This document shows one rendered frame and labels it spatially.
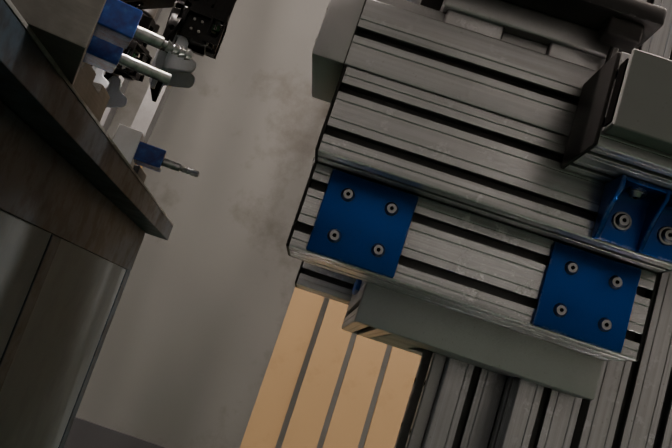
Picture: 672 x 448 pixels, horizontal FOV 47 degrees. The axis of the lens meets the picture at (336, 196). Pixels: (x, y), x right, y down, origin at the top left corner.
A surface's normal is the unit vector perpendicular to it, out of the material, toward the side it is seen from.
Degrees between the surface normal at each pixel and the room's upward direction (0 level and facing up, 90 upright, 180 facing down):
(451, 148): 90
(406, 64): 90
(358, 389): 79
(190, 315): 90
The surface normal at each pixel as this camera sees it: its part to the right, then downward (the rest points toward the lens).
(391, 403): 0.09, -0.36
